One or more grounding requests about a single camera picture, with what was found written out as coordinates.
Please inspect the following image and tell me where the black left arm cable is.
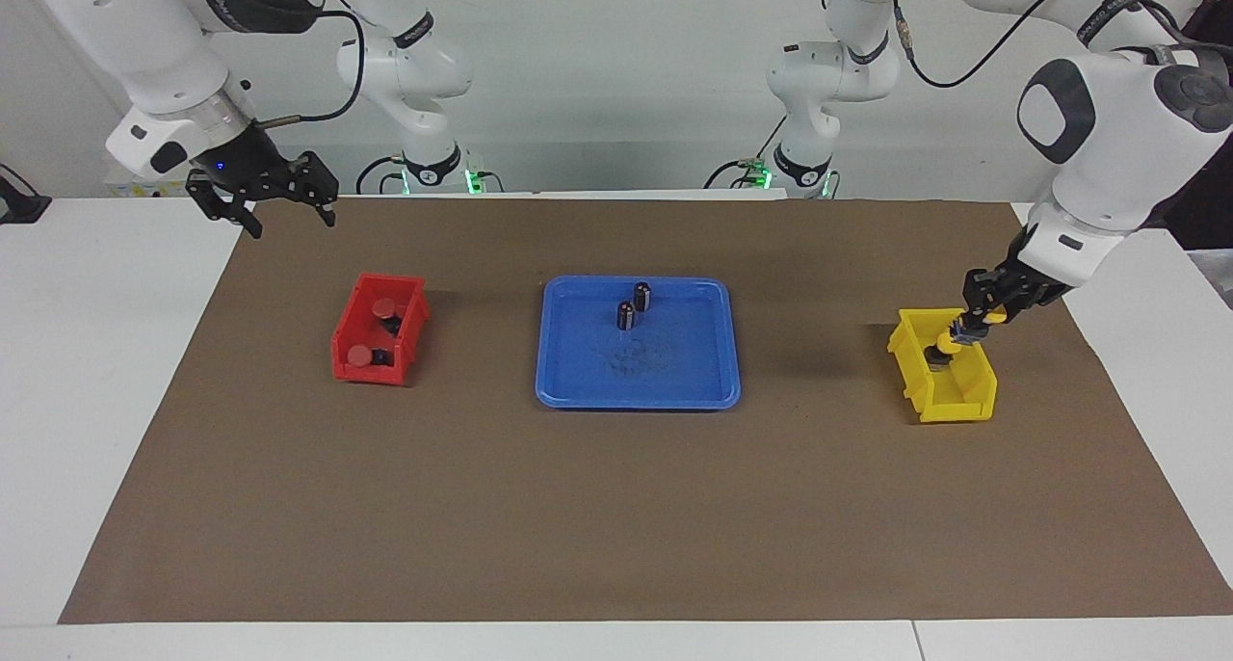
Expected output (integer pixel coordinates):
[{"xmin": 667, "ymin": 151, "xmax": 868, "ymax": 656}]
[{"xmin": 891, "ymin": 0, "xmax": 1205, "ymax": 90}]

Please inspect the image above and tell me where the blue plastic tray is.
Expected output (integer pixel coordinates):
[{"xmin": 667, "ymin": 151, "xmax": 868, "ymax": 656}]
[{"xmin": 535, "ymin": 276, "xmax": 743, "ymax": 411}]

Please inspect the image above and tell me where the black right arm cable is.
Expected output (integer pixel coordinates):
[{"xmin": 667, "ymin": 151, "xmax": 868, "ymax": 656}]
[{"xmin": 252, "ymin": 11, "xmax": 367, "ymax": 125}]

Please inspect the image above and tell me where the yellow plastic bin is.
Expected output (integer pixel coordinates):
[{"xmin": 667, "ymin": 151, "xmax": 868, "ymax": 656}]
[{"xmin": 886, "ymin": 307, "xmax": 999, "ymax": 424}]

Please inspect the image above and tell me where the black right base cable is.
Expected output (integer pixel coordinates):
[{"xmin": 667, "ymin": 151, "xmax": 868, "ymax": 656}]
[{"xmin": 354, "ymin": 153, "xmax": 410, "ymax": 196}]

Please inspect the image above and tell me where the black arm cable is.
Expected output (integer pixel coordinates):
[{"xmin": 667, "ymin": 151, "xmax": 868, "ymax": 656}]
[
  {"xmin": 891, "ymin": 0, "xmax": 1205, "ymax": 90},
  {"xmin": 252, "ymin": 11, "xmax": 367, "ymax": 125}
]

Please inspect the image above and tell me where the black clamp mount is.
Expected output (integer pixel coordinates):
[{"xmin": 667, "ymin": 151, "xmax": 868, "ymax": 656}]
[{"xmin": 0, "ymin": 165, "xmax": 51, "ymax": 225}]

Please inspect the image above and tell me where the black base cable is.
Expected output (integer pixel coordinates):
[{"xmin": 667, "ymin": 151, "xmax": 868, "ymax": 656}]
[
  {"xmin": 354, "ymin": 153, "xmax": 410, "ymax": 196},
  {"xmin": 703, "ymin": 121, "xmax": 786, "ymax": 190}
]

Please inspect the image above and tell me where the black left base cable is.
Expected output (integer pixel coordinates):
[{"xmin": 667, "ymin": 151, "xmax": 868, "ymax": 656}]
[{"xmin": 703, "ymin": 121, "xmax": 786, "ymax": 190}]

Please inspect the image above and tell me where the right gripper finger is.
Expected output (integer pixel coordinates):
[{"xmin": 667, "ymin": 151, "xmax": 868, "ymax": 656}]
[
  {"xmin": 187, "ymin": 181, "xmax": 264, "ymax": 241},
  {"xmin": 287, "ymin": 151, "xmax": 341, "ymax": 229}
]

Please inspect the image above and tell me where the red plastic bin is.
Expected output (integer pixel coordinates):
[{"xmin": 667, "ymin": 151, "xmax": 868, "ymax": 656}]
[{"xmin": 330, "ymin": 273, "xmax": 430, "ymax": 385}]

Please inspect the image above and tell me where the brown paper table mat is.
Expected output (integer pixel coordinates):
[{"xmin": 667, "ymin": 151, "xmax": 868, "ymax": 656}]
[{"xmin": 58, "ymin": 197, "xmax": 1233, "ymax": 626}]

